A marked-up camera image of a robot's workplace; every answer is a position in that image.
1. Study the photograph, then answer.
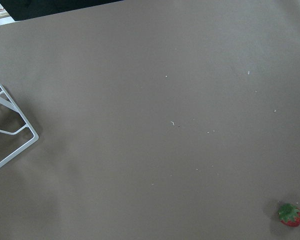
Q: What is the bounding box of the red strawberry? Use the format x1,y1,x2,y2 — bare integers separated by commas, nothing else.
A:
277,203,300,227

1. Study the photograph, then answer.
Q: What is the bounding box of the black tripod case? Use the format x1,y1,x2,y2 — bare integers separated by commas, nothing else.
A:
0,0,117,21

